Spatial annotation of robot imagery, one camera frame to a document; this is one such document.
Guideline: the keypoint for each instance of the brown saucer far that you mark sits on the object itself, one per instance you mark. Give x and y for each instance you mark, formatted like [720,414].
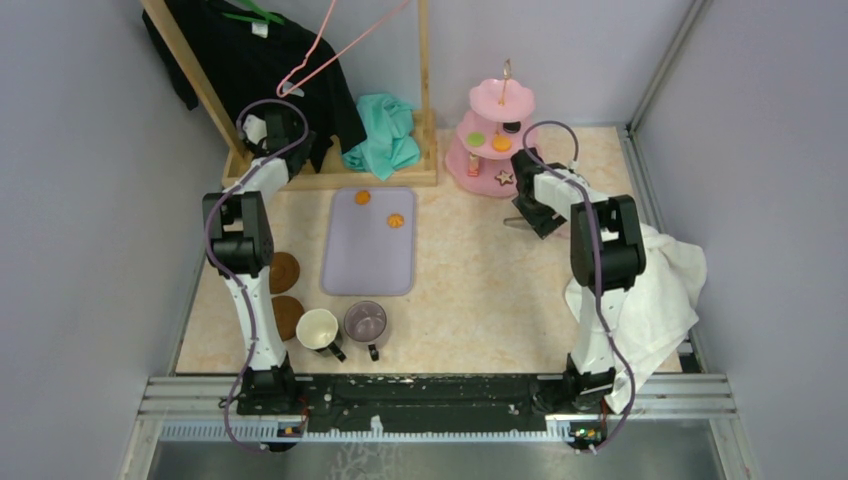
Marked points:
[284,272]

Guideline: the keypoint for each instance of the green clothes hanger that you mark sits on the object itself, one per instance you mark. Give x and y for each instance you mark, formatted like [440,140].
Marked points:
[253,13]

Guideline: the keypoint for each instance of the brown saucer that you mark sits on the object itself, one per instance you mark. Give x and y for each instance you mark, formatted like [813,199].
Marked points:
[287,313]
[284,272]

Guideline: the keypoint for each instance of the pink three-tier cake stand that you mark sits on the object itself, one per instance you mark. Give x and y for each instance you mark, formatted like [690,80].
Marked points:
[490,133]

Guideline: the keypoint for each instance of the star-shaped iced cookie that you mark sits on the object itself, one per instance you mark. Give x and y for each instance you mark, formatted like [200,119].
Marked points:
[505,178]

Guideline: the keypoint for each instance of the red striped cake piece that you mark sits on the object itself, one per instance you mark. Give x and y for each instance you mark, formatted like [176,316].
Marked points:
[473,165]

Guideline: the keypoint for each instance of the small orange round cookie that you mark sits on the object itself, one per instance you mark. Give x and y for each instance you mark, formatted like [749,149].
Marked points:
[362,197]

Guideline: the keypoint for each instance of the orange waffle round cookie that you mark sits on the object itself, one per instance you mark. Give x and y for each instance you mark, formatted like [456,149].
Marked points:
[501,143]

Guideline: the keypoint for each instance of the white towel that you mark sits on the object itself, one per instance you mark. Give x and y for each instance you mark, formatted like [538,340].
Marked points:
[647,322]

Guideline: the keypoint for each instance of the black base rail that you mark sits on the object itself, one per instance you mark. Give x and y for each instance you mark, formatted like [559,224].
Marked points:
[454,403]

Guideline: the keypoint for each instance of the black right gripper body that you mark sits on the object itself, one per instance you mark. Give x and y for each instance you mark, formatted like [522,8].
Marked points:
[539,216]

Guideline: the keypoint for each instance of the green round cookie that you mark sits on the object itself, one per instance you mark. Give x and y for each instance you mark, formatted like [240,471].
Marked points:
[475,139]

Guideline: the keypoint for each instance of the black t-shirt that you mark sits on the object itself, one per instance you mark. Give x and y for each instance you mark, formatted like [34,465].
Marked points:
[246,62]

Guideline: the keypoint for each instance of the wooden clothes rack frame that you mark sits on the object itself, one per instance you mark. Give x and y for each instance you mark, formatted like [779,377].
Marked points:
[333,174]

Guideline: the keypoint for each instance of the black sandwich cookie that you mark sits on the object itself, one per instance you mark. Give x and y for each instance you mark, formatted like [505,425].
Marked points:
[511,128]

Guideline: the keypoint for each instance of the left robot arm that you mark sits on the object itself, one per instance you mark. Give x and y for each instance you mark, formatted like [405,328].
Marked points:
[238,242]

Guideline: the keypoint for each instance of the teal cloth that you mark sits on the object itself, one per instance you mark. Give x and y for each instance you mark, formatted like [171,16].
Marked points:
[389,145]

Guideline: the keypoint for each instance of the pink food tongs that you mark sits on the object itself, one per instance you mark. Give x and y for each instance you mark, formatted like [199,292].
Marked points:
[517,223]

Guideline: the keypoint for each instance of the lavender serving tray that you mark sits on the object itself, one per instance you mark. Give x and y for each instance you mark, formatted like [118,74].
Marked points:
[362,255]

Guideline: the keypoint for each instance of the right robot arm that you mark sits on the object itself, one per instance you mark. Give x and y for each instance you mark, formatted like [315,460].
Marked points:
[606,256]

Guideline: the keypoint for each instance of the orange swirl cookie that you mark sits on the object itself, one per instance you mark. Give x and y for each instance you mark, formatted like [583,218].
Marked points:
[395,221]

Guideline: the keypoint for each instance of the purple mug black handle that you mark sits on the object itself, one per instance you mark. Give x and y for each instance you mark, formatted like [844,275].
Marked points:
[367,323]

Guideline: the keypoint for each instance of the brown saucer near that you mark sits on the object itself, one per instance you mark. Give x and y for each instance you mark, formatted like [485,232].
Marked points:
[287,313]

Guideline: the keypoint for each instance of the cream mug black handle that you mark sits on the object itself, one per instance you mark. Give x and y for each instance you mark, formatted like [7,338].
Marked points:
[319,331]

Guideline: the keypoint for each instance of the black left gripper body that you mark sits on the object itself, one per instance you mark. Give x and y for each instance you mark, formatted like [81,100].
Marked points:
[303,151]

